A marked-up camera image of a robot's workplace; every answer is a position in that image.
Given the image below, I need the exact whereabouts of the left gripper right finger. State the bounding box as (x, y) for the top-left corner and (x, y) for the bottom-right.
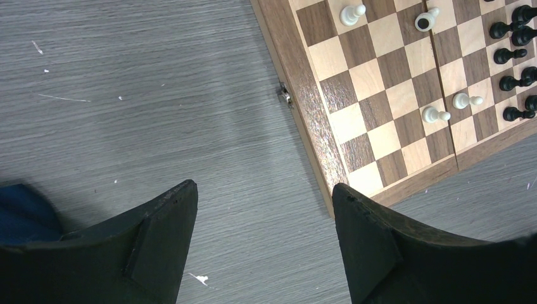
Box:
(332, 183), (536, 303)

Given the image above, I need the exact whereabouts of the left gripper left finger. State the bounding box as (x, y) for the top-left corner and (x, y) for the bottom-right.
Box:
(1, 180), (198, 303)

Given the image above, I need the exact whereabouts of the wooden chess board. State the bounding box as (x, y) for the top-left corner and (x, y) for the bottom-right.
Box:
(252, 1), (536, 214)

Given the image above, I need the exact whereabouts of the white chess piece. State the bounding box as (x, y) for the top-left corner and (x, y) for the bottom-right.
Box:
(415, 7), (440, 32)
(452, 92), (484, 110)
(339, 4), (367, 27)
(422, 106), (451, 124)

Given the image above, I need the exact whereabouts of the black chess piece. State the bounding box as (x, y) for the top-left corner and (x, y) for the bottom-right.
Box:
(503, 106), (536, 122)

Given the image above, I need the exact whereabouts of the fallen white chess piece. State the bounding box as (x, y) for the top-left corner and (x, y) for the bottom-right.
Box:
(415, 7), (440, 32)

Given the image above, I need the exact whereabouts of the dark blue cloth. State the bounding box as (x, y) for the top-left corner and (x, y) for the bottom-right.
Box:
(1, 184), (63, 245)

